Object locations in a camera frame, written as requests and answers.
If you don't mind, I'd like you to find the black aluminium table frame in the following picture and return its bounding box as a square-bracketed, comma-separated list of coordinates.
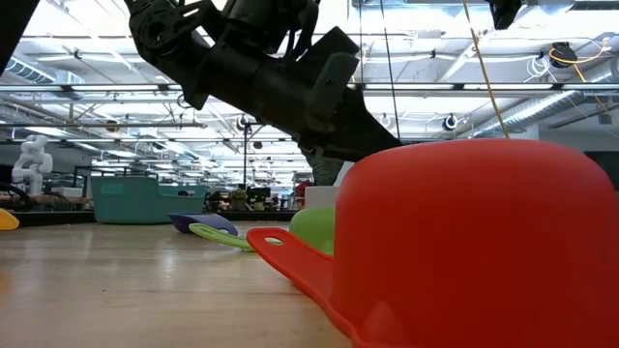
[14, 211, 299, 228]

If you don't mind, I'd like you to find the green measuring cup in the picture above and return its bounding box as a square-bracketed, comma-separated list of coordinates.
[188, 207, 336, 257]

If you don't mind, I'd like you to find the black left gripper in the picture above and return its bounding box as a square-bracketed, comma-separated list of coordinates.
[195, 26, 402, 163]

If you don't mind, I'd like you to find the teal plastic basket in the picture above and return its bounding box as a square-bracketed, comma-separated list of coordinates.
[90, 176, 208, 226]

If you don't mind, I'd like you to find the dark blue measuring cup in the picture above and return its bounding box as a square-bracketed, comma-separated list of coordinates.
[168, 214, 239, 237]

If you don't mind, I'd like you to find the snake plant in white pot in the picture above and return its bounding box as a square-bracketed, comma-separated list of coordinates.
[304, 153, 345, 210]

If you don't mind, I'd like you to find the yellow hanging cable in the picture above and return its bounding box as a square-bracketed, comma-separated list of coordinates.
[461, 0, 510, 140]

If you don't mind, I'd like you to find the thin black hanging cable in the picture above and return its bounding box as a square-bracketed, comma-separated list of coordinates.
[357, 0, 365, 54]

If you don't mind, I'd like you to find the white robot figure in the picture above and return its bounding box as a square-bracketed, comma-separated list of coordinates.
[11, 134, 53, 197]

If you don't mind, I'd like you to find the red measuring cup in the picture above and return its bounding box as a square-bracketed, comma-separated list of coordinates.
[246, 138, 619, 348]

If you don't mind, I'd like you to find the yellow measuring cup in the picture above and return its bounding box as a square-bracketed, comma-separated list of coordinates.
[0, 208, 20, 232]

